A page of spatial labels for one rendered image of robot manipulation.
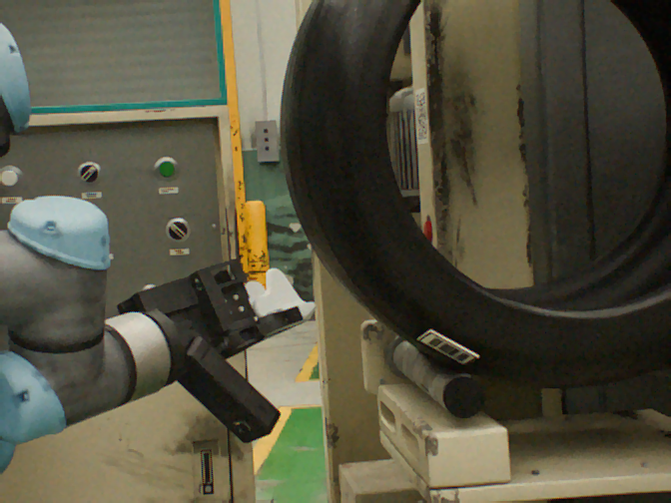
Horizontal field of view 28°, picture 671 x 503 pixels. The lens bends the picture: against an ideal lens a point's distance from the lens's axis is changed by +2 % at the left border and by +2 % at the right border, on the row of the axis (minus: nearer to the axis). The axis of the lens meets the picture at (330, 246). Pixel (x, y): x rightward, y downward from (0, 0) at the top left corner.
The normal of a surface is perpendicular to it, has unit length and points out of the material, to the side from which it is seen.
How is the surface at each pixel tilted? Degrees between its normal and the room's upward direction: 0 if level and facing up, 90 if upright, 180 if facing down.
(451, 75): 90
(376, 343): 90
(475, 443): 90
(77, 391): 105
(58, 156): 90
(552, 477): 0
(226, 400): 126
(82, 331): 110
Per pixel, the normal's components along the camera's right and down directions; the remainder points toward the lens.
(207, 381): -0.40, 0.65
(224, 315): 0.63, -0.36
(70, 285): 0.45, 0.37
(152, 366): 0.75, 0.11
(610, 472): -0.07, -1.00
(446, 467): 0.11, 0.04
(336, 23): -0.62, -0.22
